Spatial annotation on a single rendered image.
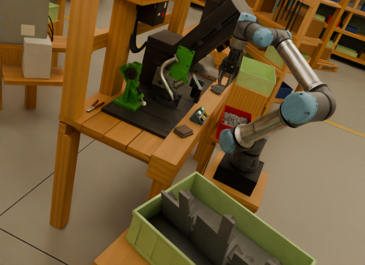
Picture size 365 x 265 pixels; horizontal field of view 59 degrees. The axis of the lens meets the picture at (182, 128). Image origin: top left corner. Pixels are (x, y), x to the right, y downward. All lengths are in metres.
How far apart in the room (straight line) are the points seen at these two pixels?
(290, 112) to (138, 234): 0.73
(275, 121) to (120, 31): 1.05
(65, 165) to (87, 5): 0.93
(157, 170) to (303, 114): 0.81
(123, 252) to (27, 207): 1.31
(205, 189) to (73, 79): 0.84
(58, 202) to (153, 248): 1.10
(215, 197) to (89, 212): 1.25
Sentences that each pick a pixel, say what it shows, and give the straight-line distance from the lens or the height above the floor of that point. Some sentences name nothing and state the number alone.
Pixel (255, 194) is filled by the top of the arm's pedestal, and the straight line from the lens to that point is 1.75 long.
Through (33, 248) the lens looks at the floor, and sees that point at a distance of 2.33.
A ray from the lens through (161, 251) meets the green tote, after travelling 1.25.
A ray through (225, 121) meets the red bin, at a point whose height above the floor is 0.88.
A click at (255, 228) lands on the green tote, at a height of 0.91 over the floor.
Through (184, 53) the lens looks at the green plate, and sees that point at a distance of 2.10.
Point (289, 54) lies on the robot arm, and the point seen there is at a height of 1.56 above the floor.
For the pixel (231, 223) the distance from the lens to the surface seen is 1.07.
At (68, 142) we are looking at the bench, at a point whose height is 0.73.
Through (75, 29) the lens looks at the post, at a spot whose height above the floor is 1.37.
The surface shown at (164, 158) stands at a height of 0.90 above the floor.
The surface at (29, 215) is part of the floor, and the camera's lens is 2.49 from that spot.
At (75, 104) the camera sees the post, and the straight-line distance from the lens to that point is 1.76.
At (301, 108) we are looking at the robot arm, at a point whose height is 1.46.
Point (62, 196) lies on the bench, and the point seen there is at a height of 0.31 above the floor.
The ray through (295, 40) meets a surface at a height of 1.14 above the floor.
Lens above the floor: 1.87
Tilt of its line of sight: 30 degrees down
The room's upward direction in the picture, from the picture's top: 18 degrees clockwise
